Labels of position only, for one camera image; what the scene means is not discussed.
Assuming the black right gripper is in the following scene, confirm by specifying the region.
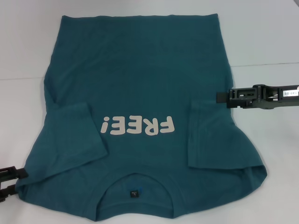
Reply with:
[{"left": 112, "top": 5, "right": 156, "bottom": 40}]
[{"left": 215, "top": 84, "right": 299, "bottom": 111}]

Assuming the teal t-shirt with FREE! print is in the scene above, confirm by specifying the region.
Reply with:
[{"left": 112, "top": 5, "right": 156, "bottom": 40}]
[{"left": 14, "top": 14, "right": 269, "bottom": 213}]

